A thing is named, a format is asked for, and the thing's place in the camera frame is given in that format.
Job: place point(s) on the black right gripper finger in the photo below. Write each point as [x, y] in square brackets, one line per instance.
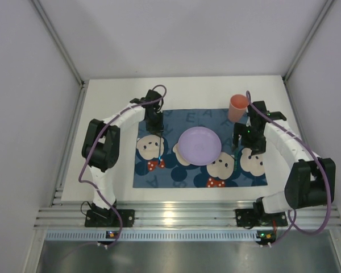
[238, 131]
[257, 152]

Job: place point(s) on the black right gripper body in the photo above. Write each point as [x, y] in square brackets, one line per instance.
[253, 145]

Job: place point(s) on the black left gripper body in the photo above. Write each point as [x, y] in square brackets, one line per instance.
[155, 127]

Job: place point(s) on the green handled steel spoon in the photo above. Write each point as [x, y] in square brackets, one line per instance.
[236, 152]

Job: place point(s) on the salmon plastic cup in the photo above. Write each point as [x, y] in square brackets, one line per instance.
[237, 107]

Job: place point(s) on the blue metal fork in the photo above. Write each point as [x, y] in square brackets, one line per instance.
[160, 146]

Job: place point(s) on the purple plastic plate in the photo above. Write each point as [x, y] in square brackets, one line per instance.
[199, 146]

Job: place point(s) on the blue cartoon mouse placemat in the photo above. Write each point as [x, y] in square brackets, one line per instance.
[174, 171]

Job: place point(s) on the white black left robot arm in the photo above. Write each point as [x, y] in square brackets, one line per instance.
[101, 147]

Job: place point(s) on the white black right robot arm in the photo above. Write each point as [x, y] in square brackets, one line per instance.
[311, 181]

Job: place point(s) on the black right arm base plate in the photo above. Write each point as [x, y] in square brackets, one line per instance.
[248, 219]

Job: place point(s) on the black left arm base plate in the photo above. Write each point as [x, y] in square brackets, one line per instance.
[109, 219]

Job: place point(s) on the left aluminium frame post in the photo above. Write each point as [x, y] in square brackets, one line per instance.
[40, 10]

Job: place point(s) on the aluminium frame post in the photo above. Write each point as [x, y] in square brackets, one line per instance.
[40, 10]
[312, 31]

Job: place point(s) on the aluminium mounting rail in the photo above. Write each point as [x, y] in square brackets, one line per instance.
[173, 215]

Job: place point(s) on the right aluminium frame post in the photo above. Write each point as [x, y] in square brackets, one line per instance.
[312, 31]

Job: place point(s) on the perforated grey cable duct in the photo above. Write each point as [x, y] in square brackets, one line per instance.
[160, 235]

